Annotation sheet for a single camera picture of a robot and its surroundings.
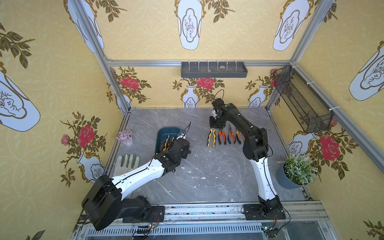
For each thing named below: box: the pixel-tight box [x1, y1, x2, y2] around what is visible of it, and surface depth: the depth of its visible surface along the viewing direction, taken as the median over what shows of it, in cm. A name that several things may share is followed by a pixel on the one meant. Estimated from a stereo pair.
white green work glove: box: [113, 153, 140, 178], surface depth 94 cm
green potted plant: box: [276, 153, 319, 190], surface depth 75 cm
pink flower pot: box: [116, 129, 133, 146], surface depth 94 cm
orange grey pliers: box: [218, 130, 227, 145], surface depth 105 cm
